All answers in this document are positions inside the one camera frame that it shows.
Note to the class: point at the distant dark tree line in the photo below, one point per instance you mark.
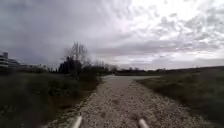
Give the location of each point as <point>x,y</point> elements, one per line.
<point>150,70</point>

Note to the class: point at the pale gravel path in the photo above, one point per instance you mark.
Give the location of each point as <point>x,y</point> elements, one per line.
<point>116,100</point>

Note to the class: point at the bare tree with dark bushes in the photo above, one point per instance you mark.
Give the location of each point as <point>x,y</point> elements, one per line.
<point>74,65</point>

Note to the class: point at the robot's own part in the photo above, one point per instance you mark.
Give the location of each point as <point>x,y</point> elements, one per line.
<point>77,122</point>
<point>143,124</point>

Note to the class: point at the pale building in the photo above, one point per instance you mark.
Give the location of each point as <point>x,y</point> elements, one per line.
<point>7,62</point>

